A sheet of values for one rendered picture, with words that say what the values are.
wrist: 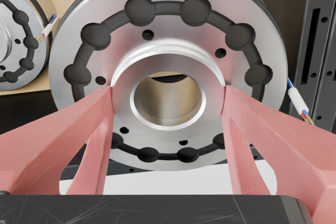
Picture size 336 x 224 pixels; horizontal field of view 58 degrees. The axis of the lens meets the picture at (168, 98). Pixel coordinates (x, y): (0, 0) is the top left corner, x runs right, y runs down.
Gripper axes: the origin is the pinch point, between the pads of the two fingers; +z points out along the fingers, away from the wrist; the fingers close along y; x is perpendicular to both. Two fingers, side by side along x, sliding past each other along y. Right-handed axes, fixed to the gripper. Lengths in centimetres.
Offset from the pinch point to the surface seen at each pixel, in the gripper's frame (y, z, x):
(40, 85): 12.2, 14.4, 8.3
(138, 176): 5.6, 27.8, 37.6
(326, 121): -10.1, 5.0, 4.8
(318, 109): -9.3, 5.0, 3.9
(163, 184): 0.9, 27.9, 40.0
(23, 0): 10.0, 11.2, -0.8
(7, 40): 11.8, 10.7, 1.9
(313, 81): -8.4, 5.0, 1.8
